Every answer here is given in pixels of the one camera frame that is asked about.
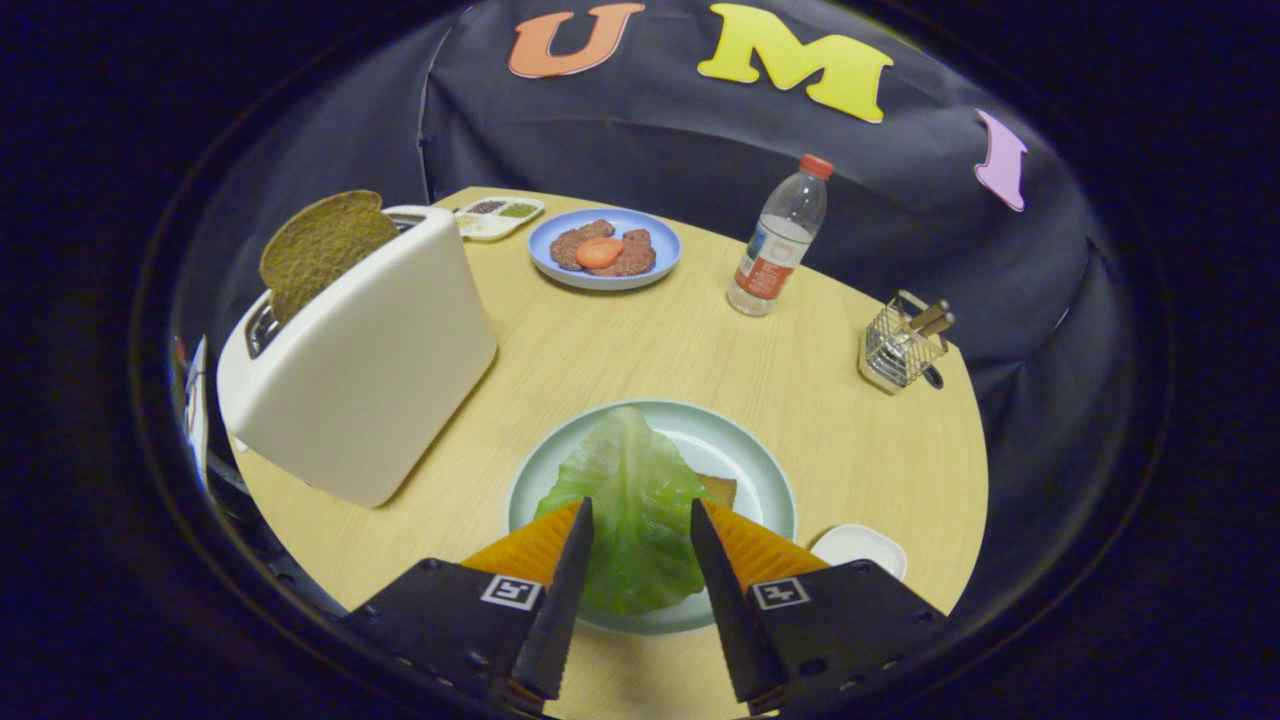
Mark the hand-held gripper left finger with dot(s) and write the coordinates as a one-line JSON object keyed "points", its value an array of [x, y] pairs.
{"points": [[560, 600]]}

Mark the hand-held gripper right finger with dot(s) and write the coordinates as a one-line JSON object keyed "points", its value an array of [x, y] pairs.
{"points": [[730, 610]]}

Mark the green lettuce leaf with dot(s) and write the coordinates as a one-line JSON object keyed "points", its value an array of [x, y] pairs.
{"points": [[635, 500]]}

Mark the brown toast slice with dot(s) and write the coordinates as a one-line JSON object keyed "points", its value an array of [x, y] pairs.
{"points": [[325, 245]]}

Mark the bread slice under ham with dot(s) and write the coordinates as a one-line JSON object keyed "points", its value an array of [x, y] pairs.
{"points": [[720, 490]]}

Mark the white square plate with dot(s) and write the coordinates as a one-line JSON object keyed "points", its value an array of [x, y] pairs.
{"points": [[860, 548]]}

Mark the pale green round plate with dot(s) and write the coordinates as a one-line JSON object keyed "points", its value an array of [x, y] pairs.
{"points": [[740, 450]]}

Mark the white toaster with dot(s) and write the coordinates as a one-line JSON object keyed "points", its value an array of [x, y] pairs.
{"points": [[370, 380]]}

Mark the red tomato slice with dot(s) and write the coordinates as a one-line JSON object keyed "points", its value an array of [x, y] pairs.
{"points": [[600, 252]]}

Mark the blue round plate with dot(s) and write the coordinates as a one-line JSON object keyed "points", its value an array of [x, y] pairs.
{"points": [[545, 250]]}

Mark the brown meat patty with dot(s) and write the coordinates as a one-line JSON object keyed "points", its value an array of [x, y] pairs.
{"points": [[638, 255], [568, 242]]}

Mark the clear plastic water bottle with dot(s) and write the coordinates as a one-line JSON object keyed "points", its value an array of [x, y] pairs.
{"points": [[775, 250]]}

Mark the white compartment seasoning tray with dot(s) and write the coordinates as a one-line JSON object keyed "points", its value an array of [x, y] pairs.
{"points": [[495, 218]]}

